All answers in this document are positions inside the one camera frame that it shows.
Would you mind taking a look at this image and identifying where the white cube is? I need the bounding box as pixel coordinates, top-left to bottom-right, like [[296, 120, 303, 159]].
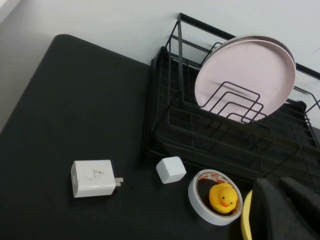
[[155, 156, 187, 185]]

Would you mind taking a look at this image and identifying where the yellow rubber duck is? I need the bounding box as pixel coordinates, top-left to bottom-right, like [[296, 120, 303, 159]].
[[208, 183, 238, 215]]

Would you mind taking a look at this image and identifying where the pink plate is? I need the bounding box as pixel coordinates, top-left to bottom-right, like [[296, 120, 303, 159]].
[[194, 37, 297, 125]]

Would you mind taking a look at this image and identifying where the black wire dish rack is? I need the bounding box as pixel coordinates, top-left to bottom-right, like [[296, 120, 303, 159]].
[[142, 12, 320, 191]]

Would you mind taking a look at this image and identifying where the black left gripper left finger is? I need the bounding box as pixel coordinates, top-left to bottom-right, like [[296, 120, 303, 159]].
[[251, 177, 318, 240]]

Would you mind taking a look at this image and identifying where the yellow plate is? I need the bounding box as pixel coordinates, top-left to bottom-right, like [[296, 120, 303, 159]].
[[240, 189, 254, 240]]

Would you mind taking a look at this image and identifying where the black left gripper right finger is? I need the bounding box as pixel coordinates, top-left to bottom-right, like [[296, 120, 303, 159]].
[[279, 176, 320, 226]]

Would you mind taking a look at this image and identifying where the white charger plug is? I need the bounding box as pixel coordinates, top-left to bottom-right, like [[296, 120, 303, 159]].
[[70, 159, 125, 199]]

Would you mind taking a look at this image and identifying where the grey plate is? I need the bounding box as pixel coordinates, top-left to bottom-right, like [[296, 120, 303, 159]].
[[211, 34, 298, 68]]

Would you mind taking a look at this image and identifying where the white tape roll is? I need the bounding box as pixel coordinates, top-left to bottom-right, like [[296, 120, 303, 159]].
[[187, 168, 244, 227]]

